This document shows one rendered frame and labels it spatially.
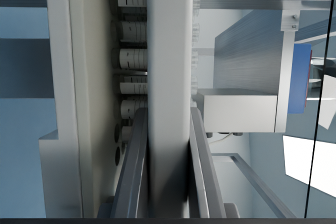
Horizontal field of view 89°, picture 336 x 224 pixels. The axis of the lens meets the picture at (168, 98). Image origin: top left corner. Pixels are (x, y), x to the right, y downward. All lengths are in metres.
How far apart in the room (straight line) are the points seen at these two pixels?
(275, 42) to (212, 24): 3.99
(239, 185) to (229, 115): 3.93
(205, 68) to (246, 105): 3.60
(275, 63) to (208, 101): 0.21
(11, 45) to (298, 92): 0.90
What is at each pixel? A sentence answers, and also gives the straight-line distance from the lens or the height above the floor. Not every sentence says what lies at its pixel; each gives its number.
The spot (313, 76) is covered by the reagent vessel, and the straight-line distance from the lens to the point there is 0.68.
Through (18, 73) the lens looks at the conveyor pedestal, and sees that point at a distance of 0.76.
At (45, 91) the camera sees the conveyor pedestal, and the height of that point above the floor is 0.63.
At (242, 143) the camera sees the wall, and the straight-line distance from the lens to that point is 4.23.
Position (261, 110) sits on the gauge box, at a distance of 0.53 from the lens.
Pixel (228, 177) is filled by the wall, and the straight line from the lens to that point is 4.26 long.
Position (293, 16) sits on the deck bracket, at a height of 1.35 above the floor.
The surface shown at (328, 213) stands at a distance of 0.67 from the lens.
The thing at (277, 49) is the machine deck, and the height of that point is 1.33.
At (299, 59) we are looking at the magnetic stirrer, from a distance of 0.61.
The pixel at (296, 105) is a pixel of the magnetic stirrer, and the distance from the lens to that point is 0.62.
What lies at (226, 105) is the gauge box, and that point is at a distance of 0.49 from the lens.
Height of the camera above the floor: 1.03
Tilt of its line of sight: 1 degrees up
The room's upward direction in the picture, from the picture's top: 90 degrees clockwise
